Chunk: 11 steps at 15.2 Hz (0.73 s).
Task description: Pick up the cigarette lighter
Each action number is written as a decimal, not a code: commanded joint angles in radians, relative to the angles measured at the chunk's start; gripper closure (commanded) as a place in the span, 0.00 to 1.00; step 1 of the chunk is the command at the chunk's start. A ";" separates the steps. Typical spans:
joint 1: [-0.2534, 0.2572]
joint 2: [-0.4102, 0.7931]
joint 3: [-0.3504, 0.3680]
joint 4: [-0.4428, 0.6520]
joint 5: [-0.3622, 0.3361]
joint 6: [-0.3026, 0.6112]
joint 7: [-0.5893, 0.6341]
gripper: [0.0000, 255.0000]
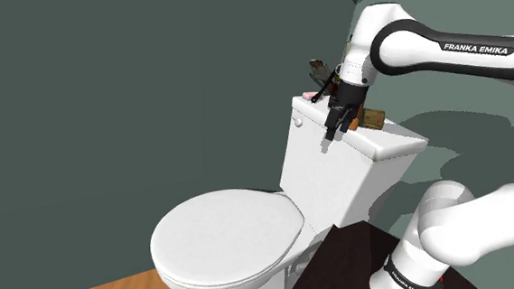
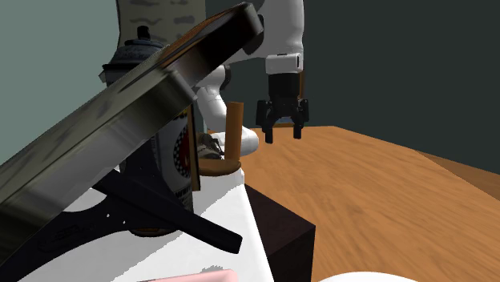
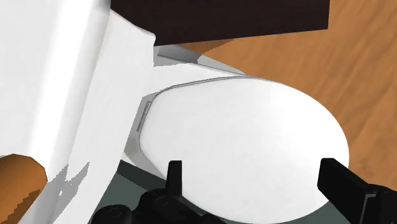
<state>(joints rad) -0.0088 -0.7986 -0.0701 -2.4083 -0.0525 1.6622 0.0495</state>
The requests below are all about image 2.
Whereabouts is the pink flat thing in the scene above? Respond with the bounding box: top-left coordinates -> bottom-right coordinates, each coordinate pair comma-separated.
136,268 -> 240,282

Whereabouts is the wooden post on round base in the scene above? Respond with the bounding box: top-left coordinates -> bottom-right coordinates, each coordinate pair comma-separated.
197,101 -> 245,178

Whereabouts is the spray can with white label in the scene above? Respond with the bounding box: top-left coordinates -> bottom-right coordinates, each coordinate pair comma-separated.
99,25 -> 202,238

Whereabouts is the dark robot stand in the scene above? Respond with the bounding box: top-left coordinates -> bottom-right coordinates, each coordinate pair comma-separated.
244,183 -> 317,282

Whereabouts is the white round dish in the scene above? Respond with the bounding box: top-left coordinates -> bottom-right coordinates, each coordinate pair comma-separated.
318,271 -> 420,282

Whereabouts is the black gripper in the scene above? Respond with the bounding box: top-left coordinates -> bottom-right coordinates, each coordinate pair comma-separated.
256,72 -> 311,145

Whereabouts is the grey flat tablet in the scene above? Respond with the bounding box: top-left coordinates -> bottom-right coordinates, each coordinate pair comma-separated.
0,2 -> 265,259

